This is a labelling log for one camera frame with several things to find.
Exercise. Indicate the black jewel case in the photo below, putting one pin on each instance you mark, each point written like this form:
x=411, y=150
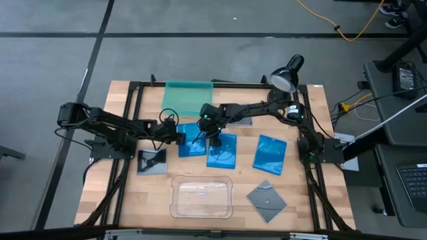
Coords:
x=151, y=166
x=267, y=201
x=245, y=122

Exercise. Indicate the black furniture foot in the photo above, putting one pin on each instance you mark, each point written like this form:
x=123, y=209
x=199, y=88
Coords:
x=10, y=152

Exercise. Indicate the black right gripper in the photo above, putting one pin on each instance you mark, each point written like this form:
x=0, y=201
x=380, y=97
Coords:
x=210, y=126

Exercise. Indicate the black desk leg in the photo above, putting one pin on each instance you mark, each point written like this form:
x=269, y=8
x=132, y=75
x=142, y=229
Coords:
x=400, y=50

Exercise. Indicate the clear plastic bin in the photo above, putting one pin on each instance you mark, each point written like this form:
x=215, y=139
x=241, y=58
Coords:
x=200, y=196

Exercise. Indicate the person's dark shoe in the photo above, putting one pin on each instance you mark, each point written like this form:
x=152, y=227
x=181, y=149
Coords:
x=397, y=22
x=393, y=9

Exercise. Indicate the black desk lamp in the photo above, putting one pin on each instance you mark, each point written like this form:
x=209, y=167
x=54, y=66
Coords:
x=287, y=75

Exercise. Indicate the yellow plug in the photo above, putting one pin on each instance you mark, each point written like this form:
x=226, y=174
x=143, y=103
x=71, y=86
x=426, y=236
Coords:
x=345, y=107

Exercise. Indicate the blue jewel case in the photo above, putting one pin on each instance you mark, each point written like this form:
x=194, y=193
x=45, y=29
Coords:
x=187, y=150
x=227, y=157
x=269, y=155

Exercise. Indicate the small black floor object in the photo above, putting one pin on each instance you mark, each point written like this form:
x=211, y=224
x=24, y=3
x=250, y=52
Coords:
x=378, y=210

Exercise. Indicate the dark grey side desk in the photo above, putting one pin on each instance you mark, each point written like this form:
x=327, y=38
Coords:
x=390, y=200
x=400, y=133

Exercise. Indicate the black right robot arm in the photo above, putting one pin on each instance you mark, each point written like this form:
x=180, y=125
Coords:
x=260, y=108

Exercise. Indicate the black laptop keyboard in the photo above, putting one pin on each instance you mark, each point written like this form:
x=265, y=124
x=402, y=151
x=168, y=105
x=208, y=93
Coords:
x=415, y=185

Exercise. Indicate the small black plug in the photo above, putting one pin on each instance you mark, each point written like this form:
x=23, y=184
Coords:
x=362, y=85

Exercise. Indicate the black aluminium table frame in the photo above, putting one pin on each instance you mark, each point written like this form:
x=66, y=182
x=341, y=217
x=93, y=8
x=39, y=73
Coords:
x=240, y=85

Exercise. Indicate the white rig pole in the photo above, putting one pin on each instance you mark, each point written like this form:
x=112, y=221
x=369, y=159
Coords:
x=390, y=117

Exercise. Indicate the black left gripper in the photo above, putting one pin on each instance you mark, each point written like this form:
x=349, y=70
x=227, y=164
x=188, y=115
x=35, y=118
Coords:
x=165, y=131

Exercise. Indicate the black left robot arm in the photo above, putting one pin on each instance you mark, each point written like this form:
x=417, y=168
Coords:
x=106, y=123

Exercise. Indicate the white control box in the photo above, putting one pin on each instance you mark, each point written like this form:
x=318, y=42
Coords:
x=350, y=165

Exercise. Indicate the teal translucent plastic bin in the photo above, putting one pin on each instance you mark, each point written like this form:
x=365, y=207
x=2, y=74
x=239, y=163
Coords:
x=187, y=96

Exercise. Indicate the black power adapter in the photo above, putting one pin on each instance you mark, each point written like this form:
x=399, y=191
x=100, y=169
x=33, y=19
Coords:
x=404, y=80

